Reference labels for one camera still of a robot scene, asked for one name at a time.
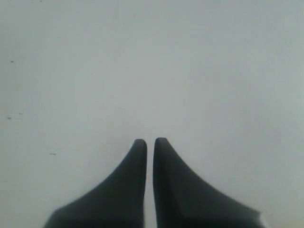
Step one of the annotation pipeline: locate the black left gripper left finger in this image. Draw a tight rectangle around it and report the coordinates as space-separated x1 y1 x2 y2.
44 139 147 228

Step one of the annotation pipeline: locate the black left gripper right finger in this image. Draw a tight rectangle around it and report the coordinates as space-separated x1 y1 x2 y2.
153 138 264 228

